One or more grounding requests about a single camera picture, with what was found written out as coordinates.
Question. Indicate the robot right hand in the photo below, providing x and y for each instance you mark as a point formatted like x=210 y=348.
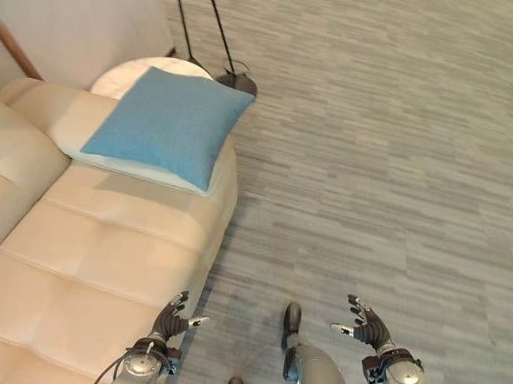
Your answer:
x=372 y=327

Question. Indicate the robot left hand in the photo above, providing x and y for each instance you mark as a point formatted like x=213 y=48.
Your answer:
x=171 y=321

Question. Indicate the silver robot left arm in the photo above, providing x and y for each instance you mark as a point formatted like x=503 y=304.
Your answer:
x=139 y=365

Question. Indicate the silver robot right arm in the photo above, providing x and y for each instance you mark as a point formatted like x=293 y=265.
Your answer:
x=406 y=377

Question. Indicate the cream leather sofa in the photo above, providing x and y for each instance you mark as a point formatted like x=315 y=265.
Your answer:
x=83 y=242

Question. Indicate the silver robot right leg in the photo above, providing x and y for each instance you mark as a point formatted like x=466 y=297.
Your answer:
x=315 y=369

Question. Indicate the white cushion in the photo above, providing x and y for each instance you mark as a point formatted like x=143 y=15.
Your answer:
x=123 y=166

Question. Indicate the blue square cushion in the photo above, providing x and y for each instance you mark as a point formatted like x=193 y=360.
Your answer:
x=167 y=125

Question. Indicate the round white side table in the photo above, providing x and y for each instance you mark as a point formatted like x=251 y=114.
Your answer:
x=115 y=76

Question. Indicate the black floor lamp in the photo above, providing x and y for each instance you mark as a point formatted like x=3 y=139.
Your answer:
x=235 y=75

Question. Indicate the wooden frame strip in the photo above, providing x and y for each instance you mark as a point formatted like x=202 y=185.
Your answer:
x=13 y=42

